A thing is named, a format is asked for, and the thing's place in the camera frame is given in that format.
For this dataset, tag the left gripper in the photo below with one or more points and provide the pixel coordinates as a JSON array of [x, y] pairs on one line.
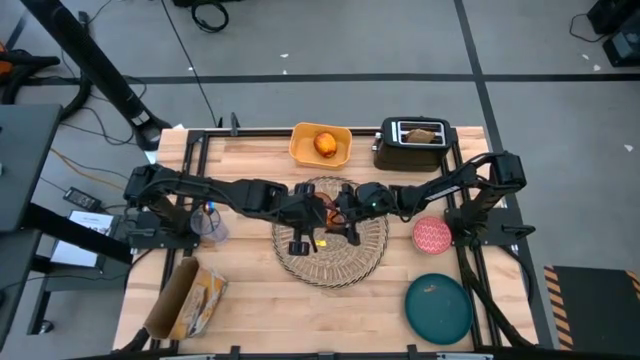
[[305, 215]]

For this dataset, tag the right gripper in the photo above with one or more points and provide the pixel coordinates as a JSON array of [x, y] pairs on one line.
[[377, 200]]

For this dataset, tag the red yellow apple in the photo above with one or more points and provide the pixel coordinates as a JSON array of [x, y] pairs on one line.
[[325, 145]]

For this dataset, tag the patterned ceramic bowl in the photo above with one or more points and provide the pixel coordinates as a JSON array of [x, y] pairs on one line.
[[432, 235]]

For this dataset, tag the small iridescent purple object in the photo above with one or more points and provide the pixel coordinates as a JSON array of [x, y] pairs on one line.
[[209, 206]]

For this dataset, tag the brown toast slice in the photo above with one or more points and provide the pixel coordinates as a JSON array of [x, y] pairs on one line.
[[420, 136]]

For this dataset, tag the dark green plate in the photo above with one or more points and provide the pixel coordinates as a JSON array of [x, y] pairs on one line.
[[439, 310]]

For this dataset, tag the bread bag package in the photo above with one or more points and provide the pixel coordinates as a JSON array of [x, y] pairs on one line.
[[195, 305]]

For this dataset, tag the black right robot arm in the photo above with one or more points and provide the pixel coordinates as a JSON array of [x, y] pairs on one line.
[[450, 185]]

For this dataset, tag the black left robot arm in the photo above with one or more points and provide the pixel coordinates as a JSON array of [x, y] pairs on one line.
[[240, 192]]

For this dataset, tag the round woven placemat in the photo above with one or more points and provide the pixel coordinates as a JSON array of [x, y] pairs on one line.
[[340, 265]]

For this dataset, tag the yellow plastic container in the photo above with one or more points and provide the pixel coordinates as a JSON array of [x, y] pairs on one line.
[[305, 150]]

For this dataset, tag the black toaster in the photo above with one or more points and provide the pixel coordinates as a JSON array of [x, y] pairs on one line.
[[410, 157]]

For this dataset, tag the clear glass cup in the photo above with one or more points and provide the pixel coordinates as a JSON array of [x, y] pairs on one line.
[[212, 232]]

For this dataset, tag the black power adapter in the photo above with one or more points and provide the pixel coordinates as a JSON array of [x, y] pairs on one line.
[[82, 198]]

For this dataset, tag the white paper sheet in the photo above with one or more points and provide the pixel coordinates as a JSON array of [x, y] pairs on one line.
[[75, 250]]

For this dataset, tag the black slanted stand column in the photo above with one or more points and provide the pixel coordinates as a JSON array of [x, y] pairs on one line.
[[95, 60]]

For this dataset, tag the black hazard striped mat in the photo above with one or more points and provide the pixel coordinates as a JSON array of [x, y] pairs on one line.
[[595, 305]]

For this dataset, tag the dark grey desk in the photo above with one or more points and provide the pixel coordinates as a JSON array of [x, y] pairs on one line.
[[25, 150]]

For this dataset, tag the black equipment case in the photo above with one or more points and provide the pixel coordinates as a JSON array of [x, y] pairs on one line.
[[622, 35]]

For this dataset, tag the black aluminium table frame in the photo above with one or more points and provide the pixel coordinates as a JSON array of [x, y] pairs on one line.
[[250, 131]]

